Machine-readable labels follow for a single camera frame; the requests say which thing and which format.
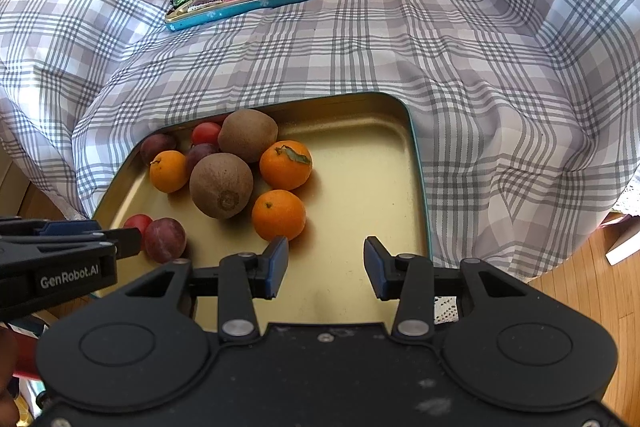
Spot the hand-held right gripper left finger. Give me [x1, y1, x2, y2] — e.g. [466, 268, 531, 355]
[122, 236, 291, 341]

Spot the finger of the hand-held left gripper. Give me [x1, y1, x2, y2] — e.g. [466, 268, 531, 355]
[0, 217, 100, 238]
[0, 228, 142, 261]

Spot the dark purple plum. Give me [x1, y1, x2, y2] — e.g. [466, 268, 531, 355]
[139, 133, 178, 165]
[186, 143, 219, 175]
[144, 217, 187, 265]

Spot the red cherry tomato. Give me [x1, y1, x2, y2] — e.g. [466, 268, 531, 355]
[191, 122, 222, 146]
[122, 214, 154, 252]

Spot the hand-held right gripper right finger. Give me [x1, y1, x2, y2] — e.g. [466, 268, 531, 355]
[362, 236, 533, 340]

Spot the small orange tangerine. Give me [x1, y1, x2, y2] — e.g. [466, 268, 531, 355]
[149, 150, 190, 194]
[251, 189, 307, 242]
[259, 140, 313, 191]

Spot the gold tin tray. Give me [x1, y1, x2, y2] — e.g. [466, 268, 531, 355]
[89, 92, 434, 325]

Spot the brown kiwi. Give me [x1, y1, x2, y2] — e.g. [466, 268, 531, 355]
[217, 109, 279, 164]
[189, 153, 254, 220]

